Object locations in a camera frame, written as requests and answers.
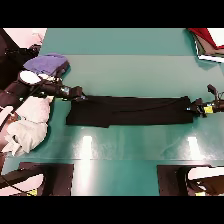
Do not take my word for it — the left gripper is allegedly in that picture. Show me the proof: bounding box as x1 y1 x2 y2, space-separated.
68 85 86 102

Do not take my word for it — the black garment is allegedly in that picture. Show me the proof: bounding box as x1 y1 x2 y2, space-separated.
65 95 198 129

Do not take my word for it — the pale grey garment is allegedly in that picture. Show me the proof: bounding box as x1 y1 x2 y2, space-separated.
1 119 50 158

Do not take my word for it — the red garment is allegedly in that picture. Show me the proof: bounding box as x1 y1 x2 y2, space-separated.
187 27 224 51

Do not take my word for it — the white garment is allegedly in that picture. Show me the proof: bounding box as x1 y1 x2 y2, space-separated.
17 95 55 125

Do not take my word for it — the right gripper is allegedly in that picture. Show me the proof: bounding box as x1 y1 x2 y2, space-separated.
192 97 214 118

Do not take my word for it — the purple garment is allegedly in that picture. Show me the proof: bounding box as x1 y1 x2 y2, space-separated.
22 52 71 78

